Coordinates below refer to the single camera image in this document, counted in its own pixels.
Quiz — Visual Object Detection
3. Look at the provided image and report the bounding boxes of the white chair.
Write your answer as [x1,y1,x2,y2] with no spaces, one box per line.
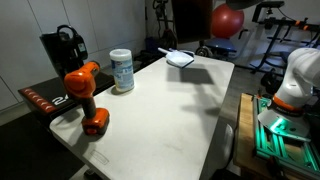
[218,123,235,169]

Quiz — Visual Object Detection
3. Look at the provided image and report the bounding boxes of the white wipes canister blue label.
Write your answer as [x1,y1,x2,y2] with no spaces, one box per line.
[109,48,136,93]

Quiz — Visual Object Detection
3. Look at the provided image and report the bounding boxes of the black floor mat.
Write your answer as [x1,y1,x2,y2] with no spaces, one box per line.
[0,113,85,180]

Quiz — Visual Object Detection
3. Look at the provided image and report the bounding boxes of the black exercise bike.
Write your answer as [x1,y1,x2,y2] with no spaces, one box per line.
[151,0,178,49]

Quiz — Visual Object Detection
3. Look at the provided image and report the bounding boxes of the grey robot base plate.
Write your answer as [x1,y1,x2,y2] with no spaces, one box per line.
[257,108,312,143]

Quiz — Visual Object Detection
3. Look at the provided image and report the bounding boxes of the red exercise ball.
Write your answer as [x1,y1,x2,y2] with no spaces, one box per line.
[211,3,245,39]

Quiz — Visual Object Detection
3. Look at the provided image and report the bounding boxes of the aluminium frame green lit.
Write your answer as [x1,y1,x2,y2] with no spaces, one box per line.
[252,96,320,178]

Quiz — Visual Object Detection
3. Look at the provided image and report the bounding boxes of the orange black cordless drill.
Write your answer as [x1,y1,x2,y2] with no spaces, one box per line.
[63,61,111,136]

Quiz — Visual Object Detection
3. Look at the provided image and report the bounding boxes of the blue weight bench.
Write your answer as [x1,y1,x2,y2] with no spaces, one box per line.
[199,37,238,59]

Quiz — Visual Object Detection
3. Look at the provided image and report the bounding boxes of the dark blue bin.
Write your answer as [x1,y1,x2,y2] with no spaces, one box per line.
[145,36,168,51]

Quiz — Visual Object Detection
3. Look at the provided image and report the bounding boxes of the black treadmill red chevrons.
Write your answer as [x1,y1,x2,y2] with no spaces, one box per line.
[18,49,158,126]

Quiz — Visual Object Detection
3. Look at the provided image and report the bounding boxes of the black multi gym machine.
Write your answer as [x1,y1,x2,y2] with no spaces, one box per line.
[249,0,320,74]

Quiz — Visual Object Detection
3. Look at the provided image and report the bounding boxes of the wooden board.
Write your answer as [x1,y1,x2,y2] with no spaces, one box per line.
[234,93,278,180]

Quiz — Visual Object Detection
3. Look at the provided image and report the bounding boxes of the black floor bag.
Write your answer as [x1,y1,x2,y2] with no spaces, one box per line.
[260,71,284,96]

